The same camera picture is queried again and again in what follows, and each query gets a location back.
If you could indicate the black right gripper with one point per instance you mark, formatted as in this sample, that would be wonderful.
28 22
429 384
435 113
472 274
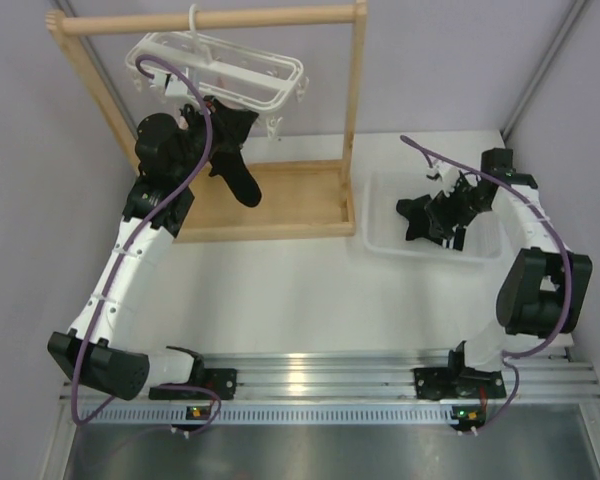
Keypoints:
439 209

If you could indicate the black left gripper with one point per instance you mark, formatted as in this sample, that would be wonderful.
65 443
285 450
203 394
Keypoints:
232 125

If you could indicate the black striped sock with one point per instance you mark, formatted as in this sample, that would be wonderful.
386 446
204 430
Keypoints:
231 167

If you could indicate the white plastic clip hanger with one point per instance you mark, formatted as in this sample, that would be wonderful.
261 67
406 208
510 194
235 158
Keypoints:
255 80

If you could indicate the pink sock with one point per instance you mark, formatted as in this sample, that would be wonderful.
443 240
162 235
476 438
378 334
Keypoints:
182 122

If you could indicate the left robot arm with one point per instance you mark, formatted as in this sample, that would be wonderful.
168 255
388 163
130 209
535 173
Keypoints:
95 350

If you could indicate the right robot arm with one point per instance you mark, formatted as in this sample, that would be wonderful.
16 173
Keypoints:
543 291

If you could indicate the white plastic basket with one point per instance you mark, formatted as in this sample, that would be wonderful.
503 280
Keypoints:
383 229

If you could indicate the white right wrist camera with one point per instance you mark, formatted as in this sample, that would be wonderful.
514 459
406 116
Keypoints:
443 175

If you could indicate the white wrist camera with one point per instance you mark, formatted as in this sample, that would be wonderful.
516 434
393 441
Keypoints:
443 175
169 87

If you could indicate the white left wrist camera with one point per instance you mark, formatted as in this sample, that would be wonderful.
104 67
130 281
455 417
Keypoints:
169 87

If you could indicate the wooden drying rack frame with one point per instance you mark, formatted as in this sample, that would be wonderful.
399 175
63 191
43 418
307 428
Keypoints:
300 199

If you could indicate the aluminium mounting rail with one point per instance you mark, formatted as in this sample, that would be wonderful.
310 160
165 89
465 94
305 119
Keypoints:
386 389

